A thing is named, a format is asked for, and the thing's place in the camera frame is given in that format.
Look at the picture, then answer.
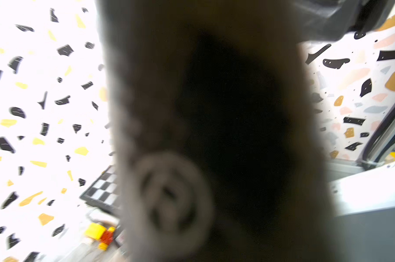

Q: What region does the black white checkerboard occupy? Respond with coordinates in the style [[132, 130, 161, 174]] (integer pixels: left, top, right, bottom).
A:
[[80, 165, 121, 217]]

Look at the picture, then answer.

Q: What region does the yellow red toy block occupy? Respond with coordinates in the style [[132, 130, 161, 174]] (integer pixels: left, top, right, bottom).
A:
[[85, 223, 116, 251]]

